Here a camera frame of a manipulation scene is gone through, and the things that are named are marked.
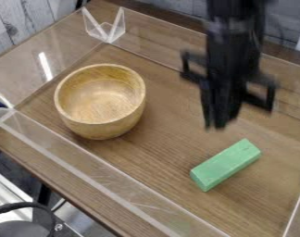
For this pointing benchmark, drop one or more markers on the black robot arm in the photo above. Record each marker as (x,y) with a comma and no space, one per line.
(238,10)

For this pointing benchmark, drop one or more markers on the green rectangular block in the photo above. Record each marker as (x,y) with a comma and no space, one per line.
(225,164)

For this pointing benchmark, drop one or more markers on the black metal base plate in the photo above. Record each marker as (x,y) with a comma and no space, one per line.
(63,230)

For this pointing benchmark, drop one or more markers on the clear acrylic tray enclosure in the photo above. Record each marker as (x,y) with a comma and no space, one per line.
(130,181)

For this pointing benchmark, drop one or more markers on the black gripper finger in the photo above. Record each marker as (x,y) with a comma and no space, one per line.
(207,103)
(226,105)

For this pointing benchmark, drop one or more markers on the brown wooden bowl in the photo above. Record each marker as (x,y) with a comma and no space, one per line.
(99,100)

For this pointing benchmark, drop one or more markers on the black table leg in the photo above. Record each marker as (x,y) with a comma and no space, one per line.
(44,195)

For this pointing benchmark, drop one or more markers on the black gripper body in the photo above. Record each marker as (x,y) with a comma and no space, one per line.
(229,64)

